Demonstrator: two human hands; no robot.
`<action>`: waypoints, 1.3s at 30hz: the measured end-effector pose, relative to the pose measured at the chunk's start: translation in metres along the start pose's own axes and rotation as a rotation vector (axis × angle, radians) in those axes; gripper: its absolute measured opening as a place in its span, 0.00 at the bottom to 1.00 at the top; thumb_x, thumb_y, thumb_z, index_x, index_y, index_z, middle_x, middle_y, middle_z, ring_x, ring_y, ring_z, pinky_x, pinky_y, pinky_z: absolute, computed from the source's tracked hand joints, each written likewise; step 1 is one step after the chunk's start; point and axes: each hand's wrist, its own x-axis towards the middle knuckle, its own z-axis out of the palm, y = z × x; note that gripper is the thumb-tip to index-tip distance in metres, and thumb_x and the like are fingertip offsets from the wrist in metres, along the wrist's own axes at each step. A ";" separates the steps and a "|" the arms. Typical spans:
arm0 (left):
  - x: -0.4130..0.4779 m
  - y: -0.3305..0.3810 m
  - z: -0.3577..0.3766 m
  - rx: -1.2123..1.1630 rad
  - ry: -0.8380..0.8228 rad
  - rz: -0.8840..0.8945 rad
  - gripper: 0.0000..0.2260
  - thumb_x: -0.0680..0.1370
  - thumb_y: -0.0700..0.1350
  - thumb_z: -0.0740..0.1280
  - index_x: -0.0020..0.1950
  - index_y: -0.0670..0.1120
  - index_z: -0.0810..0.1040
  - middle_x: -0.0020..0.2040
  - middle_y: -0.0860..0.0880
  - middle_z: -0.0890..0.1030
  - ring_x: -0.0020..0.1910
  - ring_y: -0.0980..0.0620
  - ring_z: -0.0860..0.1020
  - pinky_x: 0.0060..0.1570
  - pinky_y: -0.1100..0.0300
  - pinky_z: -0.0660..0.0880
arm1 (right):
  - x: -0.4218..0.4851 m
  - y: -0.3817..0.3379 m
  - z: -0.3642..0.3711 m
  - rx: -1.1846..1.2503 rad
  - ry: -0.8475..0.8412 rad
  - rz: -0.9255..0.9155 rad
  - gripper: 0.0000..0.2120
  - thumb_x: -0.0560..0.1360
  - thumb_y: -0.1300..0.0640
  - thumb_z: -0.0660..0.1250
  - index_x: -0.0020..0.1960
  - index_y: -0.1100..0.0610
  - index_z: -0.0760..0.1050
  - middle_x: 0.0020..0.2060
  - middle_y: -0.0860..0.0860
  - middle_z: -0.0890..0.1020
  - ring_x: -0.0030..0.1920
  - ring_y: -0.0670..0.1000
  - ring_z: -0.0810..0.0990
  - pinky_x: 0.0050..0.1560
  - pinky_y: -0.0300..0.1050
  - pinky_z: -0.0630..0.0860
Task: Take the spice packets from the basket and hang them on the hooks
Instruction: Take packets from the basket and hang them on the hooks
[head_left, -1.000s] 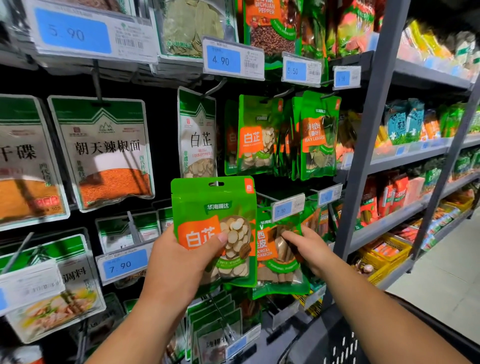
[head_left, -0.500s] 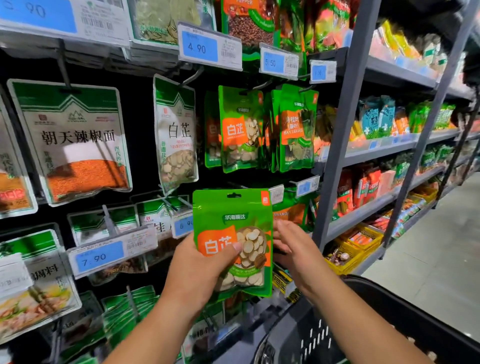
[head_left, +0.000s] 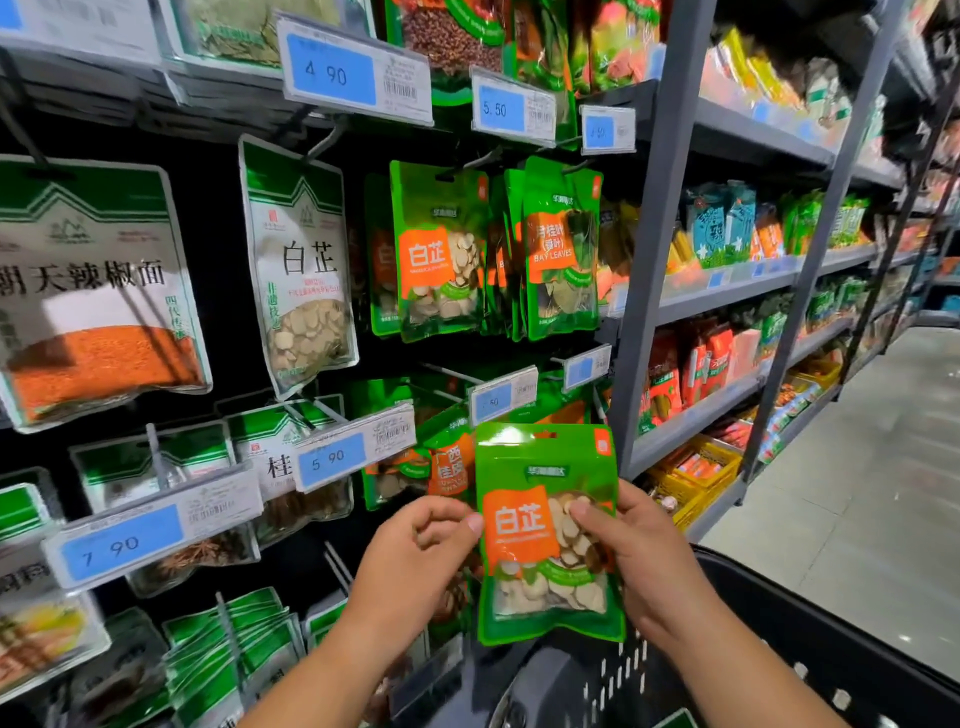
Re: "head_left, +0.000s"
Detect clear brown-spice packets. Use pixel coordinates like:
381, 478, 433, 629
67, 421, 267, 600

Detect blue white price tag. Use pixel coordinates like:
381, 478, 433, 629
579, 103, 639, 156
291, 400, 419, 495
274, 12, 437, 128
40, 463, 266, 593
469, 66, 560, 149
466, 364, 540, 428
0, 0, 164, 66
561, 343, 615, 396

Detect clear cinnamon packets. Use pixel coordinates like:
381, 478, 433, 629
225, 396, 357, 545

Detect black shopping basket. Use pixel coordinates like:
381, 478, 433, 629
387, 543, 960, 728

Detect green leaf packets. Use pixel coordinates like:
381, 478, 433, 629
502, 156, 606, 344

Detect clear white-slice packets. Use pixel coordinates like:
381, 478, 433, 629
238, 136, 363, 401

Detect green orange Guangxi cinnamon bags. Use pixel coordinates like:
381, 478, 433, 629
357, 375, 485, 515
483, 378, 599, 437

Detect green angelica slice packet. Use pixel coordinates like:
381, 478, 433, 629
474, 423, 627, 647

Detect row of red orange packets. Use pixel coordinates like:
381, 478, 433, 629
642, 327, 770, 455

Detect row of yellow snack packets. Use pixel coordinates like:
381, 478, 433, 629
702, 27, 890, 140

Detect yellow display trays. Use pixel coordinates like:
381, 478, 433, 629
652, 435, 747, 530

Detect row of green white packets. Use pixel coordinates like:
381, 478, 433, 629
160, 585, 309, 728

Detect row of teal yellow packets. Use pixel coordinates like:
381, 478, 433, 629
667, 180, 872, 275

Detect person's right hand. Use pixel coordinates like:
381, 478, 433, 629
570, 480, 722, 654

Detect gray metal shelving unit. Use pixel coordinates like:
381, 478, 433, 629
607, 0, 960, 545

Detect green white-slice packets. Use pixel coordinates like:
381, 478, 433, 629
364, 160, 504, 345

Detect green red-peppercorn packets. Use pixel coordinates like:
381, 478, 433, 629
384, 0, 515, 95

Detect clear dried-leaf packets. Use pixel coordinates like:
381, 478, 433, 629
162, 0, 380, 72

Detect person's left hand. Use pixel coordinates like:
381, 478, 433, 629
342, 495, 486, 669

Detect clear chili powder packets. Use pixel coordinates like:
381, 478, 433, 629
0, 154, 215, 435

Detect red green packets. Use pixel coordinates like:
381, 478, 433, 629
510, 0, 665, 95

